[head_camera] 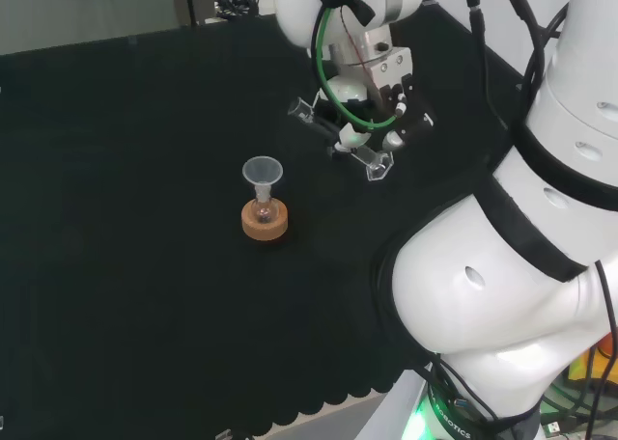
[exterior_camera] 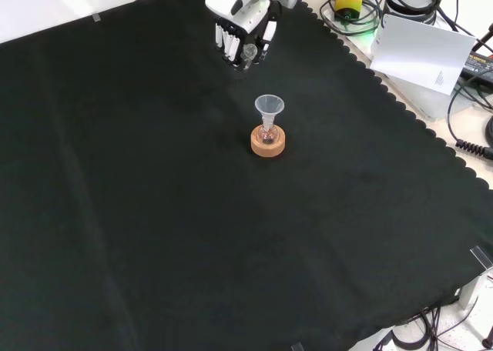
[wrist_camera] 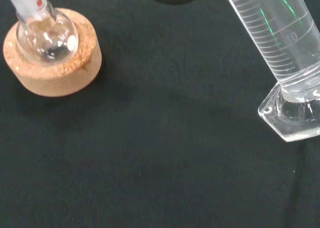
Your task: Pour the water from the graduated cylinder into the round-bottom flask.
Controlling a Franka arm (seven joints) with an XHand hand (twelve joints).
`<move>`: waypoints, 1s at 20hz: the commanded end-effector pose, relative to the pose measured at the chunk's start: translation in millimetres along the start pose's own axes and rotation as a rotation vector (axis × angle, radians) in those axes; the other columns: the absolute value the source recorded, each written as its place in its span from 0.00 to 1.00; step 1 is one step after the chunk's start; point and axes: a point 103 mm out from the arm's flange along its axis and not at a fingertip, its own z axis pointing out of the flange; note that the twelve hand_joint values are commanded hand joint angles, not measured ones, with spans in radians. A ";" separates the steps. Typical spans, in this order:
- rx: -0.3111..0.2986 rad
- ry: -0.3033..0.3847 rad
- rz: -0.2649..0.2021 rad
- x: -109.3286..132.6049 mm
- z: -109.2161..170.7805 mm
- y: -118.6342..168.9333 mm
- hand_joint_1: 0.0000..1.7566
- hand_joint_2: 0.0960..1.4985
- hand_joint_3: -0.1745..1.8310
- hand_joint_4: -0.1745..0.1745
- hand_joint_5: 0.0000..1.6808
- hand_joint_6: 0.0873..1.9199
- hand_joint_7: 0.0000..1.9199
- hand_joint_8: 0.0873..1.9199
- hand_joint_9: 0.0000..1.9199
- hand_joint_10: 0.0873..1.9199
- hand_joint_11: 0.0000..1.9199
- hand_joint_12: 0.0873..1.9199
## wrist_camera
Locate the clear round-bottom flask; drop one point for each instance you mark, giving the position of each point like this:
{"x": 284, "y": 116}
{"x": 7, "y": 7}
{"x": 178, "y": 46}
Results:
{"x": 45, "y": 38}

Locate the black bench cloth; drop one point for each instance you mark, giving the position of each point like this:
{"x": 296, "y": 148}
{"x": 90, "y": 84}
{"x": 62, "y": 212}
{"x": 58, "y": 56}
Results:
{"x": 160, "y": 150}

